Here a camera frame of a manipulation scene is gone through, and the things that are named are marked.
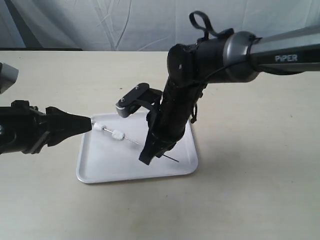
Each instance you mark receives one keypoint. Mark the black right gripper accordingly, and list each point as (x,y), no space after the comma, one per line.
(169,122)

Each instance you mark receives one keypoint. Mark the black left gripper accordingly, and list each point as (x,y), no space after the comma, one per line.
(25,129)

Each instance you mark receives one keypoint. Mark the thin metal skewer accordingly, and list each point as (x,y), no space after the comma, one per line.
(126,138)

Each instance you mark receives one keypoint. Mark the white foam bead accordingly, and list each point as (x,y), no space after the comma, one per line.
(99,127)
(118,135)

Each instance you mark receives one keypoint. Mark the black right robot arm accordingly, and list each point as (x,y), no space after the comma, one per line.
(221,57)

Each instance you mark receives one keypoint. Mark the white plastic tray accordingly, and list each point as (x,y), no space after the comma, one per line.
(103,159)

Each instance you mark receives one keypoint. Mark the grey fabric backdrop curtain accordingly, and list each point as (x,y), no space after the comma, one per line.
(141,25)

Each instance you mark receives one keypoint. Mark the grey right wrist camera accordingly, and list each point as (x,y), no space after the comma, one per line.
(140,96)

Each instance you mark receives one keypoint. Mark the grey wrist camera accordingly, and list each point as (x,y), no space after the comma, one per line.
(140,96)
(8,76)

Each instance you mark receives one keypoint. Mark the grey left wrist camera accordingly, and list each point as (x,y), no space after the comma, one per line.
(8,76)

